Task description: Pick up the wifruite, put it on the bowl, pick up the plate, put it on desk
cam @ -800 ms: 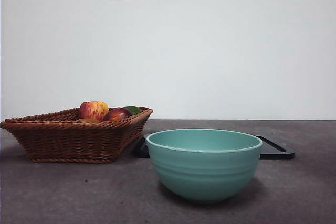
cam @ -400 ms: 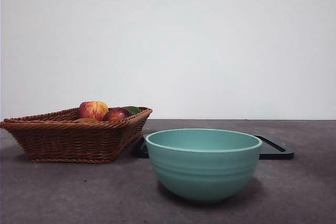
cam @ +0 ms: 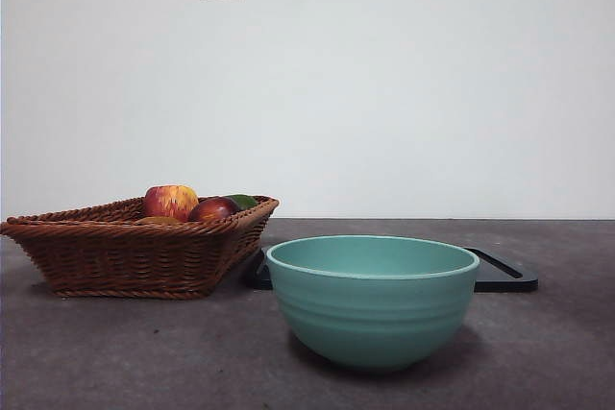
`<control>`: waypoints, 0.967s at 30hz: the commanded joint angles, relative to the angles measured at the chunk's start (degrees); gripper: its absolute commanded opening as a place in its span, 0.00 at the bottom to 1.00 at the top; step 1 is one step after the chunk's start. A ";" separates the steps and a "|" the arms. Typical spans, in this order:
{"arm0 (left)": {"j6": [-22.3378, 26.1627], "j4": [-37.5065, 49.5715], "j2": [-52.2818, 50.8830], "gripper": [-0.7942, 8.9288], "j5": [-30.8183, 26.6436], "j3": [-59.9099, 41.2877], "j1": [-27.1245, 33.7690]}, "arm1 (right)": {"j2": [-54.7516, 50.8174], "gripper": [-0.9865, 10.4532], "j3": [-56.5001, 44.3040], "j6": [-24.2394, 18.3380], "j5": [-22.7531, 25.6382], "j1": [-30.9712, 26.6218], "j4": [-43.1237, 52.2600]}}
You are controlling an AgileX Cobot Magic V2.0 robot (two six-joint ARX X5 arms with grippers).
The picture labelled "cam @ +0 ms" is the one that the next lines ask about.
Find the teal ribbed bowl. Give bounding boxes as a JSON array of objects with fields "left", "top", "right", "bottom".
[{"left": 265, "top": 235, "right": 481, "bottom": 373}]

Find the black rectangular tray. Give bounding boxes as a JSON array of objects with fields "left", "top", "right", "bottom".
[{"left": 242, "top": 245, "right": 539, "bottom": 293}]

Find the green fruit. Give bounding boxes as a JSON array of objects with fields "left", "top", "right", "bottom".
[{"left": 225, "top": 194, "right": 260, "bottom": 212}]

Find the yellow-brown kiwifruit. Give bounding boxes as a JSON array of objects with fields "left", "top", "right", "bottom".
[{"left": 134, "top": 215, "right": 183, "bottom": 226}]

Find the dark red apple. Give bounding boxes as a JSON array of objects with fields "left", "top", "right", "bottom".
[{"left": 186, "top": 196, "right": 242, "bottom": 223}]

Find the red and yellow apple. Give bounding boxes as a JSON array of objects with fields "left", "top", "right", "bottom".
[{"left": 141, "top": 183, "right": 200, "bottom": 223}]

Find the brown wicker basket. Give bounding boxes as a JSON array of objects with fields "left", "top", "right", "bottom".
[{"left": 0, "top": 195, "right": 281, "bottom": 300}]

